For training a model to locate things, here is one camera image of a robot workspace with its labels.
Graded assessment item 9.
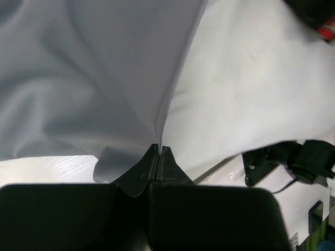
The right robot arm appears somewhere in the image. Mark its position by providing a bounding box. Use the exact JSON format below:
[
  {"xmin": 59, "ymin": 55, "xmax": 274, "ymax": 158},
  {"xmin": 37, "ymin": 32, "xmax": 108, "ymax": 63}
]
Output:
[{"xmin": 242, "ymin": 1, "xmax": 334, "ymax": 187}]

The grey pillowcase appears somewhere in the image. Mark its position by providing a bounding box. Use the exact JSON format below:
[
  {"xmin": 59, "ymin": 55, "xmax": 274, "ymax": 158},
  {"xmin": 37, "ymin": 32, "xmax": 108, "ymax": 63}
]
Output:
[{"xmin": 1, "ymin": 1, "xmax": 207, "ymax": 182}]

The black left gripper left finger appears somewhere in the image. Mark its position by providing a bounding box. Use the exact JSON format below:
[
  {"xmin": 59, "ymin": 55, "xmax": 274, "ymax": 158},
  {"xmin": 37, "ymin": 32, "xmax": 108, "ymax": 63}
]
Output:
[{"xmin": 1, "ymin": 144, "xmax": 159, "ymax": 250}]

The white pillow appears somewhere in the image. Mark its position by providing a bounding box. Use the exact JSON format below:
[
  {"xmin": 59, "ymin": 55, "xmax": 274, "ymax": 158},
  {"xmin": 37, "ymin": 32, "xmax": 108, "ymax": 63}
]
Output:
[{"xmin": 163, "ymin": 1, "xmax": 334, "ymax": 179}]

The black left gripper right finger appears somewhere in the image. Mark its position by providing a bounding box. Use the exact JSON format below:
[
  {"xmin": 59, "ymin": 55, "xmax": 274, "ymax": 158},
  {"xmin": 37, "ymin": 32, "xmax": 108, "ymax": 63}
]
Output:
[{"xmin": 154, "ymin": 147, "xmax": 291, "ymax": 250}]

